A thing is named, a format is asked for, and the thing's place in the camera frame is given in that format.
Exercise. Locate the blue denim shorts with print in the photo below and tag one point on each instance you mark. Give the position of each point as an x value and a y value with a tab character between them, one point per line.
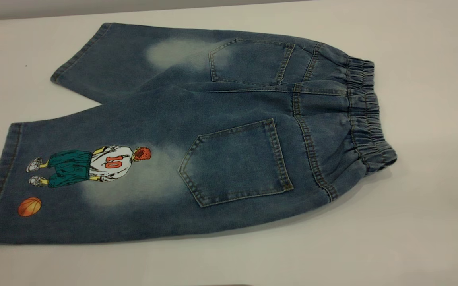
197	131

